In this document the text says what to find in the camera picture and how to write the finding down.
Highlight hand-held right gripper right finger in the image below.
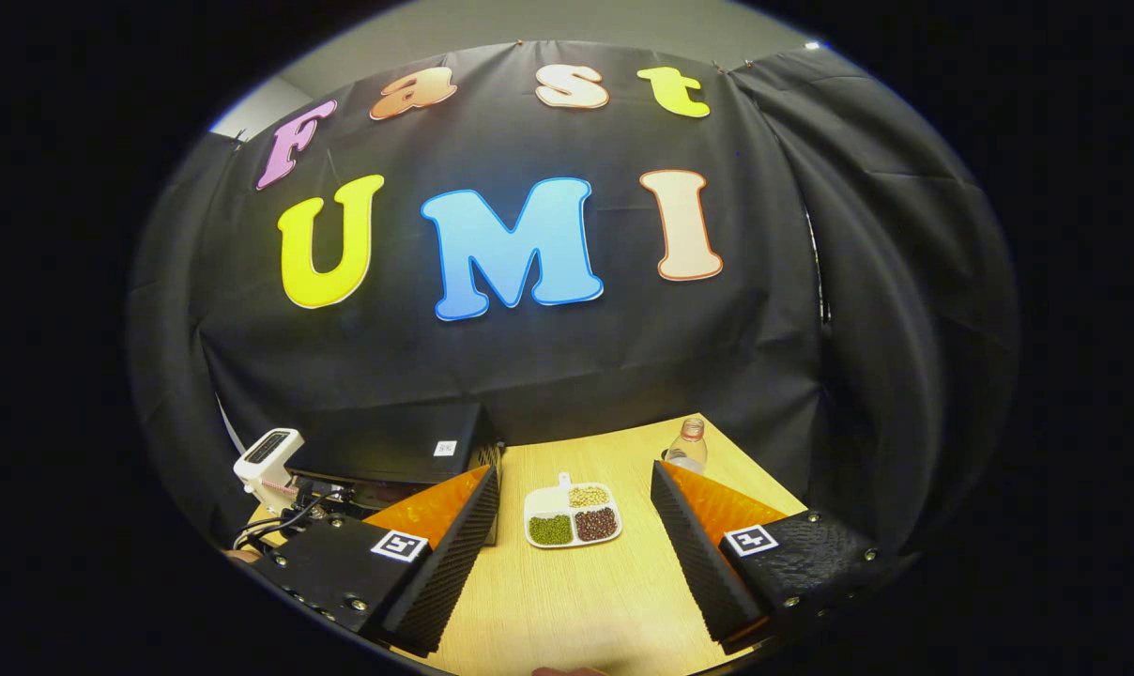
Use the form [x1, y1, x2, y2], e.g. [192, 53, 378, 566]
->
[650, 460, 882, 655]

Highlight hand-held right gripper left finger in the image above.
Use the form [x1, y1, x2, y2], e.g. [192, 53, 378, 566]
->
[248, 465, 500, 658]

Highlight black electric oven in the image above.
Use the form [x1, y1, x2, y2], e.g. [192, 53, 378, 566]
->
[290, 402, 504, 547]

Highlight white toaster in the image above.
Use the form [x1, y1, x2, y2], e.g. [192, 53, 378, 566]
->
[234, 428, 305, 491]

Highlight clear plastic water bottle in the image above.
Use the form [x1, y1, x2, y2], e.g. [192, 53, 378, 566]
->
[663, 418, 709, 475]

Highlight white divided bean dish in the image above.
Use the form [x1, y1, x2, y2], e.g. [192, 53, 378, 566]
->
[524, 472, 622, 549]

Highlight black backdrop cloth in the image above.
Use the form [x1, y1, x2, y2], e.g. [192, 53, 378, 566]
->
[126, 39, 1019, 564]

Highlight black cable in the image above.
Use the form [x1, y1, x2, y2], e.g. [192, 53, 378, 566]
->
[234, 496, 333, 550]

